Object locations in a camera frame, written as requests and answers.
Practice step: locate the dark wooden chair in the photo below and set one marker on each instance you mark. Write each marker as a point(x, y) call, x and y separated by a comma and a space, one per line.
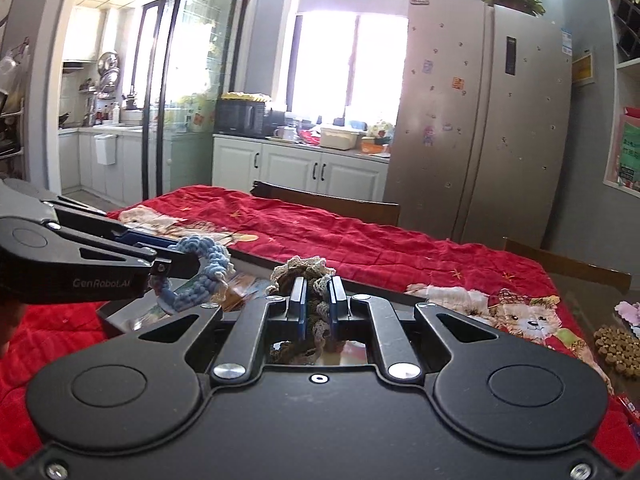
point(565, 265)
point(325, 200)

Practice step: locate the black microwave oven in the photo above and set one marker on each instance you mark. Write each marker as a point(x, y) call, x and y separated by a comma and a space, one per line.
point(240, 117)

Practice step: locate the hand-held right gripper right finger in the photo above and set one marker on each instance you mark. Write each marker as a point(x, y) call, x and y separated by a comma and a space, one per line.
point(334, 307)

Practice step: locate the black framed glass door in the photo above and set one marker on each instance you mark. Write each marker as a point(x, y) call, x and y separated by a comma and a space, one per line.
point(160, 110)

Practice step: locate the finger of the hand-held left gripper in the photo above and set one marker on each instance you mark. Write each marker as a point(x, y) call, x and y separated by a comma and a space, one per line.
point(145, 238)
point(175, 264)

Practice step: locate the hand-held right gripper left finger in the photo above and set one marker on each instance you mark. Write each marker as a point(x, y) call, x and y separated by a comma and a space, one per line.
point(298, 307)

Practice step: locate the white plastic container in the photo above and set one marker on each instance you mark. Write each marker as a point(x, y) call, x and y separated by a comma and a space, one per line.
point(340, 139)

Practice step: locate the brown beaded mat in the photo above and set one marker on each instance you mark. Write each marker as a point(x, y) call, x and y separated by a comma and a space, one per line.
point(617, 350)

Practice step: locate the white wall shelf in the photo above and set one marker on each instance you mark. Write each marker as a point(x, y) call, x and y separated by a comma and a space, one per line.
point(625, 25)

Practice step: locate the orange box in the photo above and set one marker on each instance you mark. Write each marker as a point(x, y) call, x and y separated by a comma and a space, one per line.
point(372, 146)

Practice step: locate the brown crochet scrunchie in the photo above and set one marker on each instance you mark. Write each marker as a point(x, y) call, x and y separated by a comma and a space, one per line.
point(316, 280)

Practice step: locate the silver two-door refrigerator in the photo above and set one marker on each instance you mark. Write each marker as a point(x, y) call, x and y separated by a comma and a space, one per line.
point(475, 125)

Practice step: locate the blue crochet scrunchie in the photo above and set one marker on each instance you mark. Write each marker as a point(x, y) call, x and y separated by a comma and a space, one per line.
point(217, 262)

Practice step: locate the red printed blanket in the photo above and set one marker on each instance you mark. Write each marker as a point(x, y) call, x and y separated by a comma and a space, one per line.
point(350, 240)

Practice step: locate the white kitchen cabinet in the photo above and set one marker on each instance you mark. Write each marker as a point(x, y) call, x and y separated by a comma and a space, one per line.
point(295, 167)

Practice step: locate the green printed package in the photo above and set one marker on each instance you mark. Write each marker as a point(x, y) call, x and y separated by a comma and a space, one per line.
point(629, 150)

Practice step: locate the white hanging bin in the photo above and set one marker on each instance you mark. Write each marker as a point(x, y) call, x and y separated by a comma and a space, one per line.
point(106, 149)

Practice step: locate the yellow wall sign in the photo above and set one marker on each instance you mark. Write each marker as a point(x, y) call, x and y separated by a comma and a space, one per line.
point(583, 69)

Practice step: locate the black shallow box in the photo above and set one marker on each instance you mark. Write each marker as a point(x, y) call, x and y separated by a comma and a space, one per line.
point(370, 285)

